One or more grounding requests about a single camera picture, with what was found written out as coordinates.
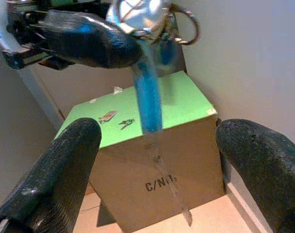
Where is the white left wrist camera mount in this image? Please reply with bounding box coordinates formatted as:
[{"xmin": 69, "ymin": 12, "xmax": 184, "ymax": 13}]
[{"xmin": 0, "ymin": 0, "xmax": 23, "ymax": 53}]

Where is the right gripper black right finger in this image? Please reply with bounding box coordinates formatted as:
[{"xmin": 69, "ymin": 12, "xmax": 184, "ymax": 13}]
[{"xmin": 215, "ymin": 118, "xmax": 295, "ymax": 233}]

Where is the green paper sheet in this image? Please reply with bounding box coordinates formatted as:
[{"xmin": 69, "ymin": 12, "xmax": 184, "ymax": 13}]
[{"xmin": 55, "ymin": 70, "xmax": 217, "ymax": 149}]

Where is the large cardboard box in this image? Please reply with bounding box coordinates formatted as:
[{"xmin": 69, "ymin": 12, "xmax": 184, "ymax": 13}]
[{"xmin": 55, "ymin": 70, "xmax": 226, "ymax": 233}]

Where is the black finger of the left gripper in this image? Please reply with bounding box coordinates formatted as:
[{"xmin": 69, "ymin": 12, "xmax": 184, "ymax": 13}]
[{"xmin": 38, "ymin": 9, "xmax": 144, "ymax": 70}]

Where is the key bunch with blue lanyard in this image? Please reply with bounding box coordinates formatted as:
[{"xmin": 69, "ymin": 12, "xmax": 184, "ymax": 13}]
[{"xmin": 105, "ymin": 0, "xmax": 201, "ymax": 227}]

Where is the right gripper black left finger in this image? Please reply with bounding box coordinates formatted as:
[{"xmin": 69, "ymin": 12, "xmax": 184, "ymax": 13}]
[{"xmin": 0, "ymin": 117, "xmax": 103, "ymax": 233}]

